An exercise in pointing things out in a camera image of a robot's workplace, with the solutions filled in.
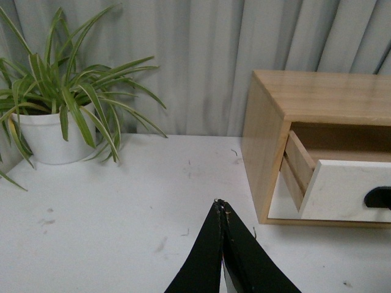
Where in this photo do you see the wooden drawer cabinet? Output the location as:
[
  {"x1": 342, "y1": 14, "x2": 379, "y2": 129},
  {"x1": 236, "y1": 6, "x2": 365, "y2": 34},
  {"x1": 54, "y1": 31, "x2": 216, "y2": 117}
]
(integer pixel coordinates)
[{"x1": 241, "y1": 70, "x2": 390, "y2": 228}]

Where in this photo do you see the grey curtain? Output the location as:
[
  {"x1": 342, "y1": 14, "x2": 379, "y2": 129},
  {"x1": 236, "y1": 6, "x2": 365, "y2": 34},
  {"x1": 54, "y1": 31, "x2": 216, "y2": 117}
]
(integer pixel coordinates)
[{"x1": 1, "y1": 1, "x2": 390, "y2": 136}]

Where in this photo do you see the white drawer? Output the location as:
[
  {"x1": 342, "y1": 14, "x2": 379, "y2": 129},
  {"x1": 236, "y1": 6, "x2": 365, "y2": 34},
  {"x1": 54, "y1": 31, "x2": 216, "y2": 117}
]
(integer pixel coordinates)
[
  {"x1": 283, "y1": 129, "x2": 391, "y2": 223},
  {"x1": 268, "y1": 156, "x2": 305, "y2": 220}
]

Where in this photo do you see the black drawer handle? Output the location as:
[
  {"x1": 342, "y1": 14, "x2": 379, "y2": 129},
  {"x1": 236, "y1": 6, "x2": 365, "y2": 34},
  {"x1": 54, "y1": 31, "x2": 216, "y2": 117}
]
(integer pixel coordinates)
[{"x1": 364, "y1": 186, "x2": 390, "y2": 209}]

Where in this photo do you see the white plant pot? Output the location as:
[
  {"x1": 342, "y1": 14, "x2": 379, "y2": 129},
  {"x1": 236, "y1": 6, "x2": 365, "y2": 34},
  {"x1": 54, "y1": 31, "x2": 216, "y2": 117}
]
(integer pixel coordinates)
[{"x1": 12, "y1": 114, "x2": 94, "y2": 165}]

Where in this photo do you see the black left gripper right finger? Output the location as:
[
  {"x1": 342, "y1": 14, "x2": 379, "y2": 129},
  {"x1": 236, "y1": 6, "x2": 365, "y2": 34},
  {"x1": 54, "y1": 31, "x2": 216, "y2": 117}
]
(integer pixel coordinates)
[{"x1": 220, "y1": 200, "x2": 300, "y2": 292}]

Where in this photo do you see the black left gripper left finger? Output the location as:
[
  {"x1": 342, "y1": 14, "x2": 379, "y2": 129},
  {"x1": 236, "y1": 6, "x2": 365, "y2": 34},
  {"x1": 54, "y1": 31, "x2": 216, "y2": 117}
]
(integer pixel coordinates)
[{"x1": 166, "y1": 201, "x2": 223, "y2": 292}]

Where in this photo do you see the green spider plant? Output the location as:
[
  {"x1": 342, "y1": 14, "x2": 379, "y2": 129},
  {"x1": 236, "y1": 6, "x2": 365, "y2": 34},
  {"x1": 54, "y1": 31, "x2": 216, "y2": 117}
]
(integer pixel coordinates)
[{"x1": 0, "y1": 3, "x2": 168, "y2": 192}]

